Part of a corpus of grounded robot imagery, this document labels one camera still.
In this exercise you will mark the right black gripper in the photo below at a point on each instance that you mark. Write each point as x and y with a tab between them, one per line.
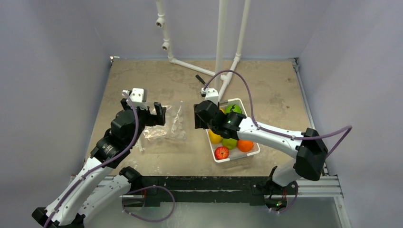
201	115

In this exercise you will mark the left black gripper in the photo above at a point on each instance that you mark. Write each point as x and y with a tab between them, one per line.
152	119

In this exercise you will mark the clear zip top bag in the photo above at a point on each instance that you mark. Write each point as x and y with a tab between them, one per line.
173	131

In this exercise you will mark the green striped watermelon ball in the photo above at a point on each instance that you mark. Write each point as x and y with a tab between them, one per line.
233	108

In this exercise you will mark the green pear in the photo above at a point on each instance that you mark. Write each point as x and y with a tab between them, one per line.
229	143

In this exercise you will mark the white plastic tray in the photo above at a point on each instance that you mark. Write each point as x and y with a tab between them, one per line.
234	153

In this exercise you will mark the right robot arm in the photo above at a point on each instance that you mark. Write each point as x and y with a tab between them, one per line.
307	149

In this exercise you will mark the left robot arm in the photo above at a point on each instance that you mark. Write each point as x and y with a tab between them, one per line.
83	198

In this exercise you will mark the yellow lemon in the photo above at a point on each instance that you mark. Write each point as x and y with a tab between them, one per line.
214	138

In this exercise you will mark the black small hammer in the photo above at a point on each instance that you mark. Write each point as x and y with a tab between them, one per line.
205	86

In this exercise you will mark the red apple bottom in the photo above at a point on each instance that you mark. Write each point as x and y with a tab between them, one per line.
221	153

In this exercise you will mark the orange fruit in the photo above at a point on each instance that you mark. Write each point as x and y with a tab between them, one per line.
245	146

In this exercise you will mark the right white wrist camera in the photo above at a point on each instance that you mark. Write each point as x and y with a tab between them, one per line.
210	94

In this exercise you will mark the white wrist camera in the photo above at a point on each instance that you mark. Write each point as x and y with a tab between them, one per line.
210	94
136	97

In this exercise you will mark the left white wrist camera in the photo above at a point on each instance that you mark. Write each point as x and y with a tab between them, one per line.
136	97

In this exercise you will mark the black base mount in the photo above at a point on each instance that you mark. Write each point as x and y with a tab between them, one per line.
151	191

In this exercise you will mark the white pipe frame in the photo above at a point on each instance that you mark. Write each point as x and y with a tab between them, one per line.
219	77

